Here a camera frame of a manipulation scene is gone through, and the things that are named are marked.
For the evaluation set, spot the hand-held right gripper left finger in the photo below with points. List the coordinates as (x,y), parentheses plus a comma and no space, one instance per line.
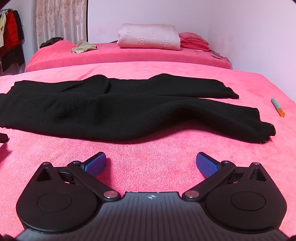
(96,164)

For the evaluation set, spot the pale yellow hanging garment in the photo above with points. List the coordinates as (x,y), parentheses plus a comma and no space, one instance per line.
(2,30)

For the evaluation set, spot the folded pink blanket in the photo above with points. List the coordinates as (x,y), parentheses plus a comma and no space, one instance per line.
(194,41)

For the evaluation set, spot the white embroidered curtain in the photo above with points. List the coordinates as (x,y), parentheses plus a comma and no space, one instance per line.
(60,19)

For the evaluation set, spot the white pillow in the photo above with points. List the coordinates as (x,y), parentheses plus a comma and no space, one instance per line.
(149,36)

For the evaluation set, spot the dark crumpled cloth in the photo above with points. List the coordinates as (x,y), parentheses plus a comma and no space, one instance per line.
(51,42)

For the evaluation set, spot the teal and orange pen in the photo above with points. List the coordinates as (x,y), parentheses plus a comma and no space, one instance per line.
(278,107)

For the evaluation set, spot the black knit pants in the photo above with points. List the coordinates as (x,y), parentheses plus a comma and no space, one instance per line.
(129,111)

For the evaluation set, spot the beige crumpled cloth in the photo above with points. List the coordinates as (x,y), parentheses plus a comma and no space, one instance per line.
(83,47)

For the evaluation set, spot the black hanging garment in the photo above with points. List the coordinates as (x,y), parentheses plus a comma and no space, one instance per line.
(19,37)

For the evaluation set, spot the pink covered bed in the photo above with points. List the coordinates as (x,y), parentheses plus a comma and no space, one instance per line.
(129,54)

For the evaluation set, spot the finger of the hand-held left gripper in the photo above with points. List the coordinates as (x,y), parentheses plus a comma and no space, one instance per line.
(3,138)

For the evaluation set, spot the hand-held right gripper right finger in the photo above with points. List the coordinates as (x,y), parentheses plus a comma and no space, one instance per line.
(206,165)

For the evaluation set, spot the large pink bed blanket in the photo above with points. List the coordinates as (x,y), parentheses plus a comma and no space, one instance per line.
(148,150)

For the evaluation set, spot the red hanging garment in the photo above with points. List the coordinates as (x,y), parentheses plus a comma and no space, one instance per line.
(11,32)

